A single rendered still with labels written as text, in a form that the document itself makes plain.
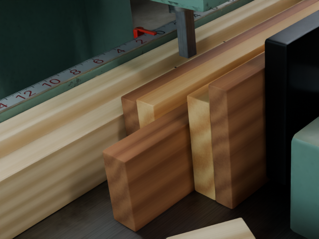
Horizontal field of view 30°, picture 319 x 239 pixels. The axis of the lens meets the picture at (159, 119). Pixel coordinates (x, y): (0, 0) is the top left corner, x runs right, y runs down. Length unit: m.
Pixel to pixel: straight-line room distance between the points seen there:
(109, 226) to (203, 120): 0.08
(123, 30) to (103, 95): 0.24
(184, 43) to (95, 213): 0.13
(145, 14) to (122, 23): 2.72
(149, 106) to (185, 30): 0.08
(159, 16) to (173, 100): 2.94
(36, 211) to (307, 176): 0.16
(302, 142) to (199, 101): 0.06
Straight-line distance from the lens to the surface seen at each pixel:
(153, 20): 3.25
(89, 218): 0.36
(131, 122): 0.37
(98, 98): 0.38
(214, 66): 0.38
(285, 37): 0.32
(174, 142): 0.33
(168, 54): 0.42
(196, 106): 0.33
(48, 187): 0.36
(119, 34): 0.62
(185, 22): 0.40
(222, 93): 0.31
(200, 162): 0.35
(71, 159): 0.36
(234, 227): 0.29
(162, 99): 0.35
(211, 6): 0.35
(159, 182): 0.34
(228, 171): 0.33
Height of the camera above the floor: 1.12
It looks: 30 degrees down
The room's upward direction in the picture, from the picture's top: 7 degrees counter-clockwise
